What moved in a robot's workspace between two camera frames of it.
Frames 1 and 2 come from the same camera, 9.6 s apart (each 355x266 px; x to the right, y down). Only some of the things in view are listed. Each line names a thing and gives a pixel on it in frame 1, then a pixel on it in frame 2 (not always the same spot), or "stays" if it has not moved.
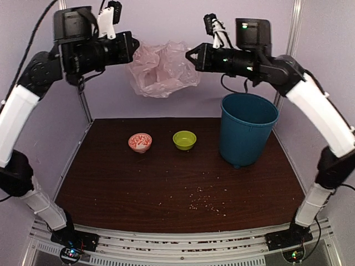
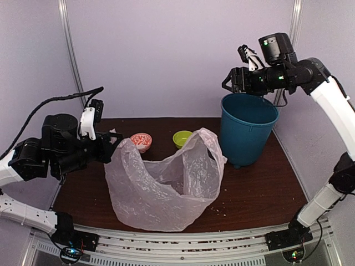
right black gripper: (203, 64) → (241, 81)
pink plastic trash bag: (158, 70) → (168, 196)
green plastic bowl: (184, 140) stays
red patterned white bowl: (140, 142) stays
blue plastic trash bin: (246, 122) stays
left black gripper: (127, 52) → (105, 149)
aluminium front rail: (182, 249) stays
